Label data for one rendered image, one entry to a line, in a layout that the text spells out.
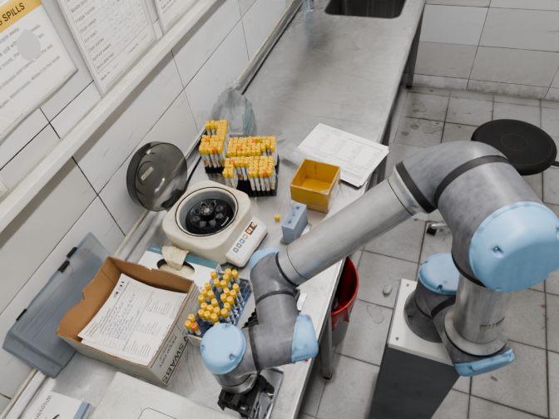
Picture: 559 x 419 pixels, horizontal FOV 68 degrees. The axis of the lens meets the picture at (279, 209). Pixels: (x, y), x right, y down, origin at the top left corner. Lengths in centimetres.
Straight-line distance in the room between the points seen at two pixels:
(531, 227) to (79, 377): 113
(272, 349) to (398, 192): 33
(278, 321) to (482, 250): 35
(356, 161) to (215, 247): 62
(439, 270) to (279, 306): 41
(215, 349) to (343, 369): 140
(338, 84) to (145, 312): 125
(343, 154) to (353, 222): 89
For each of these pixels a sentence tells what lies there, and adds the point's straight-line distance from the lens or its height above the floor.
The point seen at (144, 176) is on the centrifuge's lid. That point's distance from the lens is 137.
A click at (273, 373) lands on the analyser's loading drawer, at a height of 91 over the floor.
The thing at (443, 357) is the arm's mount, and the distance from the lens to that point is 116.
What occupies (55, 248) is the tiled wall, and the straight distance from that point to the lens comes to 123.
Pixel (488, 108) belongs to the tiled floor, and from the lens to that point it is 338.
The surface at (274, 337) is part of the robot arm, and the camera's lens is 72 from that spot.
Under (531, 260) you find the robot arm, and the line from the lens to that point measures 61.
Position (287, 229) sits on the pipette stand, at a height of 96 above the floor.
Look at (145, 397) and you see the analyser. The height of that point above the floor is 117.
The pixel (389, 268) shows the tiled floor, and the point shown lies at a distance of 232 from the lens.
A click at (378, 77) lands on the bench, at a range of 198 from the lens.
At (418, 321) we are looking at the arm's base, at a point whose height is 95.
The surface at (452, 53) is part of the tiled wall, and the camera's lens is 336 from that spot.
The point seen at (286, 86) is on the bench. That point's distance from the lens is 195.
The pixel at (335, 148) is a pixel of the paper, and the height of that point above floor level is 89.
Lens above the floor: 196
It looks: 50 degrees down
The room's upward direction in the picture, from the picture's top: 9 degrees counter-clockwise
